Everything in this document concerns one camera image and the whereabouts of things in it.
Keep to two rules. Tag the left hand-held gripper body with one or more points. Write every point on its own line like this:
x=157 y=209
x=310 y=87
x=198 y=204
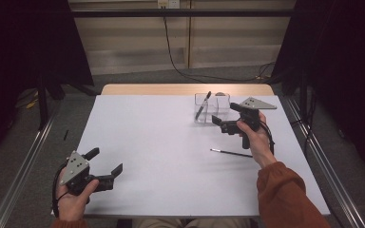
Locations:
x=75 y=169

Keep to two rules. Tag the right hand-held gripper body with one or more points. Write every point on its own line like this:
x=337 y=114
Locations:
x=250 y=118

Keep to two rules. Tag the clear plastic organizer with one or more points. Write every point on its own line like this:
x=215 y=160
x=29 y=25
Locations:
x=217 y=103

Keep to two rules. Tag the thick black makeup brush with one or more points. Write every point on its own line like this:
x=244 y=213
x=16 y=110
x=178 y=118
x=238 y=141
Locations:
x=202 y=106

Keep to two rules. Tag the person's right hand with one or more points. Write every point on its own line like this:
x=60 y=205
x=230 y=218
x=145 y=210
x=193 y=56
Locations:
x=261 y=144

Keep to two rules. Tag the person's left hand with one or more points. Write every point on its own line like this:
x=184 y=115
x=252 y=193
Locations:
x=72 y=205

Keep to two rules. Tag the small grey round object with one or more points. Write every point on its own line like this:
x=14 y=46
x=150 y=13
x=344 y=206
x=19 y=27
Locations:
x=220 y=93

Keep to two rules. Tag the small black stick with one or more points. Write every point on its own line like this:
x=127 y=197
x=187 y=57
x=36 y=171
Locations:
x=65 y=135

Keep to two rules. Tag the thin black makeup brush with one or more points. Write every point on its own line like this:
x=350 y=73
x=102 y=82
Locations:
x=231 y=153

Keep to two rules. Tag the white table mat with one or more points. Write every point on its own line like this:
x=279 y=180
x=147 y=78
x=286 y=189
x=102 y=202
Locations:
x=171 y=177

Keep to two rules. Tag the person's legs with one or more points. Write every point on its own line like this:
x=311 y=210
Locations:
x=158 y=223

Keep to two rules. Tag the black metal stand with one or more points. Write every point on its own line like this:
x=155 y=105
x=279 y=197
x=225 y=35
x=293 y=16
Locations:
x=43 y=104

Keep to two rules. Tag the black curtain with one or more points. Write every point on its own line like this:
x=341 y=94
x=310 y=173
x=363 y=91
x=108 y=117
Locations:
x=22 y=47
x=345 y=63

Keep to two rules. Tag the aluminium floor rail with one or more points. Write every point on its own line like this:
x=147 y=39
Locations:
x=346 y=202
x=22 y=172

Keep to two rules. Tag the black horizontal frame bar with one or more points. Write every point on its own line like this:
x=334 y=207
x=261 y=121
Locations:
x=171 y=13

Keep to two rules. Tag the white wall outlet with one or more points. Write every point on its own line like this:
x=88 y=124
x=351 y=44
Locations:
x=168 y=3

